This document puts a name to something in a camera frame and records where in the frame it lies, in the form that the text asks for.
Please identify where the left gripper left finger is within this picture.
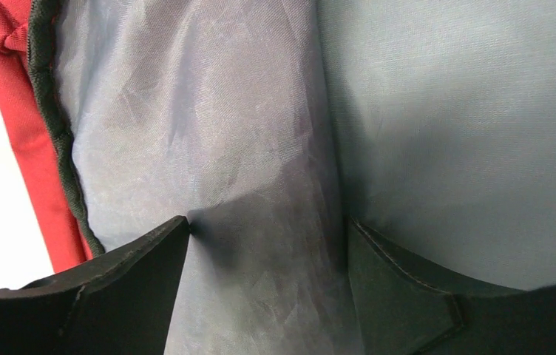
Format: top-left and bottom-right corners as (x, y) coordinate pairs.
(0, 217), (189, 354)

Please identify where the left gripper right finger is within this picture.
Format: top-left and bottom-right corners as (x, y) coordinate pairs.
(347, 220), (556, 354)

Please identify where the red student backpack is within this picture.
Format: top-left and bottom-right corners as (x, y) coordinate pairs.
(0, 1), (556, 354)

